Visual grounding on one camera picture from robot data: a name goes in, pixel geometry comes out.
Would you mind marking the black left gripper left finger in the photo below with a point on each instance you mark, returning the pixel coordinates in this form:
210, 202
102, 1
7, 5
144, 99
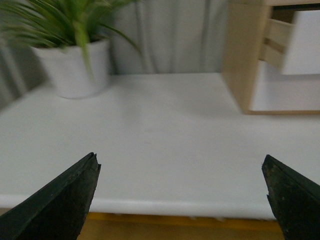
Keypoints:
59, 209

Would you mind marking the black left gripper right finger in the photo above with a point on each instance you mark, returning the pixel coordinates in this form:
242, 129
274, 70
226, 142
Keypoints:
294, 200

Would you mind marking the white drawer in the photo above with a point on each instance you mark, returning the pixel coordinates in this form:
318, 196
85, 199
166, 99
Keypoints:
276, 92
293, 48

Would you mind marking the white plant pot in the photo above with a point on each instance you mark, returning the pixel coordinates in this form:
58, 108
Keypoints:
66, 69

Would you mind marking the green spiky potted plant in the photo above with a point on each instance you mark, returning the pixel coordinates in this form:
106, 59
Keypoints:
59, 24

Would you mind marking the white curtain backdrop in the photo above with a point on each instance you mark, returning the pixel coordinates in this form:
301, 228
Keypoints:
173, 36

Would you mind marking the wooden drawer cabinet frame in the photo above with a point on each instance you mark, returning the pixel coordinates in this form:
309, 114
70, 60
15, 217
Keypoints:
246, 26

